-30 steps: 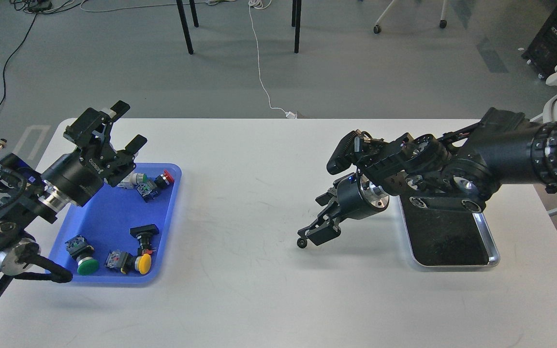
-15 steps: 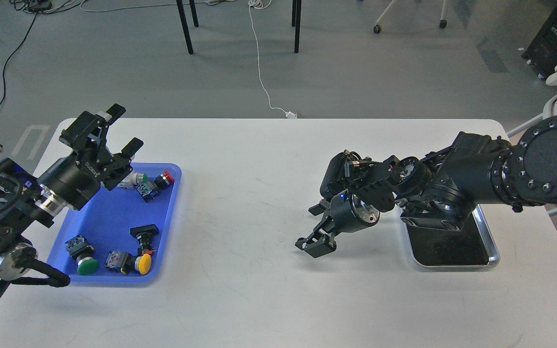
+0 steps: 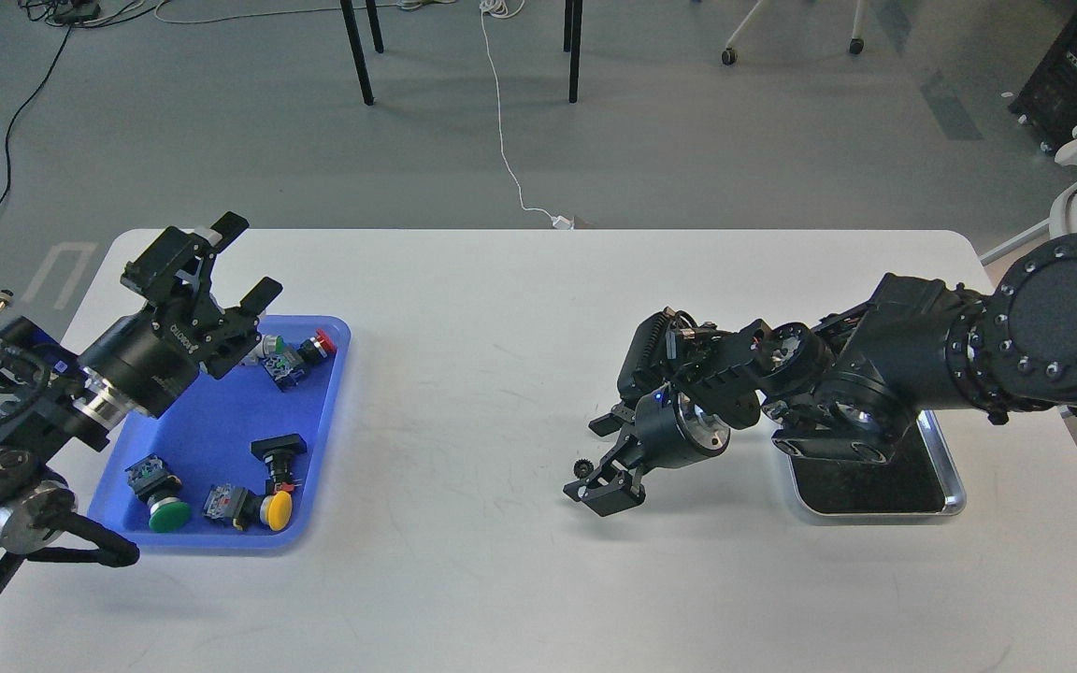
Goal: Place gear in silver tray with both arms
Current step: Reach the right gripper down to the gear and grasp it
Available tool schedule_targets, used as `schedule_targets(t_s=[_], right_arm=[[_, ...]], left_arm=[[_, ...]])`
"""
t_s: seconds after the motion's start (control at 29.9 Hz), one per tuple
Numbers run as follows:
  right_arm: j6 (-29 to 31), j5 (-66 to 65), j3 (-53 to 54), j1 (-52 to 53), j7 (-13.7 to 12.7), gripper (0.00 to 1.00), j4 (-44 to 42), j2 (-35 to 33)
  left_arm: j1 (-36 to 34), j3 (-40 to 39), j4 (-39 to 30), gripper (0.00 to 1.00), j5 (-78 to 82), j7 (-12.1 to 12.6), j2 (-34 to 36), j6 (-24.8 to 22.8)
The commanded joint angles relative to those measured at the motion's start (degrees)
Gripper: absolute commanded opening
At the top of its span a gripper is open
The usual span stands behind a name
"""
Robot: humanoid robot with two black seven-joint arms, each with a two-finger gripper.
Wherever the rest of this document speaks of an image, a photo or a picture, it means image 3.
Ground black push button switch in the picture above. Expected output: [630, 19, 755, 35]
[251, 432, 307, 495]

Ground blue plastic tray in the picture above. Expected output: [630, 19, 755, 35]
[87, 316, 352, 555]

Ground white rolling chair base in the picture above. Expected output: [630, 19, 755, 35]
[719, 1, 871, 65]

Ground green push button switch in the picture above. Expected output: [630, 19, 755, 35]
[124, 454, 192, 534]

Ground red push button switch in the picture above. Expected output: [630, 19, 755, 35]
[257, 330, 337, 392]

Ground black floor cable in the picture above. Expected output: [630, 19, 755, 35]
[0, 0, 158, 354]

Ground light green switch block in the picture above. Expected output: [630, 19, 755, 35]
[251, 334, 285, 361]

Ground silver metal tray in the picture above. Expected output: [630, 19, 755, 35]
[785, 409, 967, 524]

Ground white floor cable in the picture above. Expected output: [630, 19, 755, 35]
[481, 0, 575, 232]

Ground image-right black gripper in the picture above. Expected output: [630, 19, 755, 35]
[564, 391, 731, 517]

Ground yellow push button switch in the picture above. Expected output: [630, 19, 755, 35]
[201, 483, 294, 532]

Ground image-left black gripper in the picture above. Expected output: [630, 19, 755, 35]
[79, 210, 283, 418]

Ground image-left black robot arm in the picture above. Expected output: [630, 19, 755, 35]
[0, 212, 282, 595]

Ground black table legs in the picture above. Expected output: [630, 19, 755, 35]
[339, 0, 585, 107]

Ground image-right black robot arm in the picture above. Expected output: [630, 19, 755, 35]
[563, 233, 1077, 517]

